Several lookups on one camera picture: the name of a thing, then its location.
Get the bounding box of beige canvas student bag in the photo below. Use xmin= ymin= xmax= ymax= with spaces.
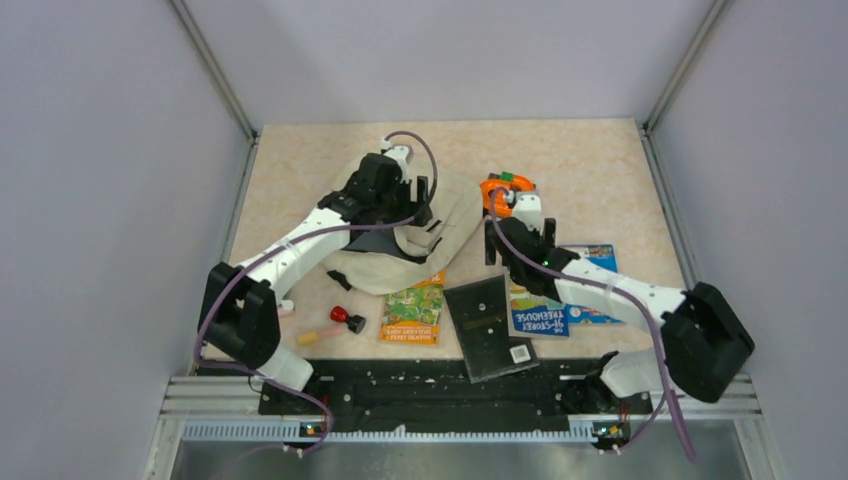
xmin=321 ymin=166 xmax=482 ymax=295

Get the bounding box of blue 91-storey treehouse book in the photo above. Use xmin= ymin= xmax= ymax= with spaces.
xmin=507 ymin=281 xmax=570 ymax=339

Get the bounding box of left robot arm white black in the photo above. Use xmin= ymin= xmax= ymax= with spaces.
xmin=195 ymin=145 xmax=436 ymax=414

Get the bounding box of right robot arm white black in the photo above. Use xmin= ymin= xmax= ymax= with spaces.
xmin=484 ymin=217 xmax=756 ymax=412

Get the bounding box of light blue book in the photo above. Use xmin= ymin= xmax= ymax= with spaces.
xmin=563 ymin=243 xmax=621 ymax=326

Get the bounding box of orange tape dispenser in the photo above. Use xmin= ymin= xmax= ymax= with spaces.
xmin=480 ymin=171 xmax=536 ymax=218

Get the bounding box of black notebook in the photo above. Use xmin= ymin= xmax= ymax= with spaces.
xmin=444 ymin=275 xmax=540 ymax=384

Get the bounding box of orange treehouse book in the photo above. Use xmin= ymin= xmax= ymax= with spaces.
xmin=378 ymin=270 xmax=446 ymax=346

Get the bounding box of red black stamp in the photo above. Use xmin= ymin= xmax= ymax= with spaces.
xmin=330 ymin=306 xmax=366 ymax=334

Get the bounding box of pink white eraser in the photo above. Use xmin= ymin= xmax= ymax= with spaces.
xmin=277 ymin=300 xmax=295 ymax=319

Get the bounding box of yellow pink highlighter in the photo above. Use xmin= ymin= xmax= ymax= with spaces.
xmin=296 ymin=325 xmax=347 ymax=346

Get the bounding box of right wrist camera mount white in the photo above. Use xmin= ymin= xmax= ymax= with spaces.
xmin=507 ymin=190 xmax=544 ymax=233

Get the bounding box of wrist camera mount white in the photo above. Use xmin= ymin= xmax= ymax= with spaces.
xmin=507 ymin=190 xmax=544 ymax=233
xmin=380 ymin=136 xmax=413 ymax=183

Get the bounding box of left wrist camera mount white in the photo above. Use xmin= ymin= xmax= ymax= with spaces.
xmin=380 ymin=136 xmax=413 ymax=183

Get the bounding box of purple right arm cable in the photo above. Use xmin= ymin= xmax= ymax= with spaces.
xmin=488 ymin=186 xmax=698 ymax=465

